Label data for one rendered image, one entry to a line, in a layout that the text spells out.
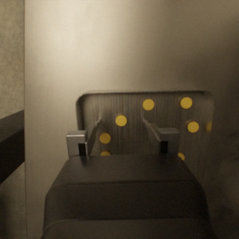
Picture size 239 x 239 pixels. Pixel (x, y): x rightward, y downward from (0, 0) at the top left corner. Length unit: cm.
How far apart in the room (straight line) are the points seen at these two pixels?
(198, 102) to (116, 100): 8
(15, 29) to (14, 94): 35
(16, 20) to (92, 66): 98
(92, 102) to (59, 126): 4
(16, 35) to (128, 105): 100
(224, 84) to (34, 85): 18
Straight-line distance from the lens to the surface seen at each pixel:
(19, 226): 165
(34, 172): 21
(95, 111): 16
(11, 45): 113
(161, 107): 17
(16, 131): 58
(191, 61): 17
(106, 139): 17
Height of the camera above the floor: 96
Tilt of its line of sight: 74 degrees down
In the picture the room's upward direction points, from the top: 178 degrees clockwise
